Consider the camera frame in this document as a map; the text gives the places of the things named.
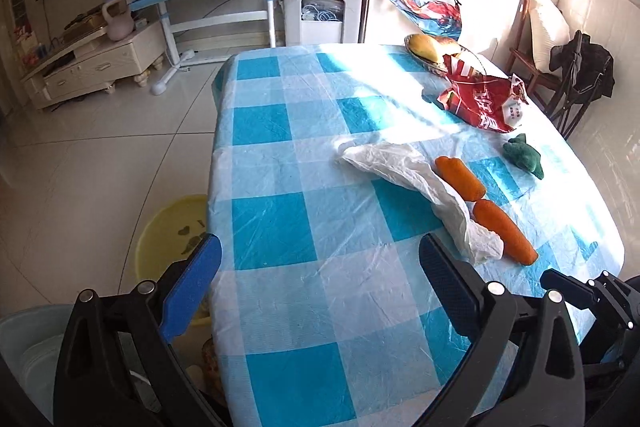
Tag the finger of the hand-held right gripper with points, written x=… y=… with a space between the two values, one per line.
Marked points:
x=565 y=288

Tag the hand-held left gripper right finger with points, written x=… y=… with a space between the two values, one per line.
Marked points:
x=447 y=287

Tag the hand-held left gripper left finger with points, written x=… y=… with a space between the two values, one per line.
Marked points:
x=192 y=292

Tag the yellow plastic basin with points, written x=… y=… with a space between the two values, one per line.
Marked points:
x=160 y=232

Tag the white plastic bag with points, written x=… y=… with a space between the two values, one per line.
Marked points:
x=400 y=164

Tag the red snack bag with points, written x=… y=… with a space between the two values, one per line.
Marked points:
x=475 y=102

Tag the orange carrot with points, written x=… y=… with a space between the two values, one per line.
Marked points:
x=505 y=232
x=460 y=177

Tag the blue white checkered tablecloth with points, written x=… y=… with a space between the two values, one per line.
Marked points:
x=310 y=217

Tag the green plush toy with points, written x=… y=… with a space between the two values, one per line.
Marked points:
x=522 y=154

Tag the grey plastic bin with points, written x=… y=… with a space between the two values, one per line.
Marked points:
x=30 y=332

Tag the black folding chair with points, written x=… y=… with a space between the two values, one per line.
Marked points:
x=585 y=67

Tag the dark wicker fruit bowl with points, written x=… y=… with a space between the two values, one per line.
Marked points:
x=435 y=64

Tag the dark wooden chair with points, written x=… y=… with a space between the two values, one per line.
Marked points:
x=522 y=62

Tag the cream television stand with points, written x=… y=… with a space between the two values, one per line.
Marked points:
x=95 y=67

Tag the white pillow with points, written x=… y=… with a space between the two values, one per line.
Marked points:
x=547 y=32

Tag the pink kettlebell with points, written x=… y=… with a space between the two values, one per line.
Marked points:
x=119 y=27

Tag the wooden tea tray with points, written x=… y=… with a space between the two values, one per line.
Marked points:
x=85 y=27

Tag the white display shelf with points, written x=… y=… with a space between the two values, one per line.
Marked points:
x=17 y=2

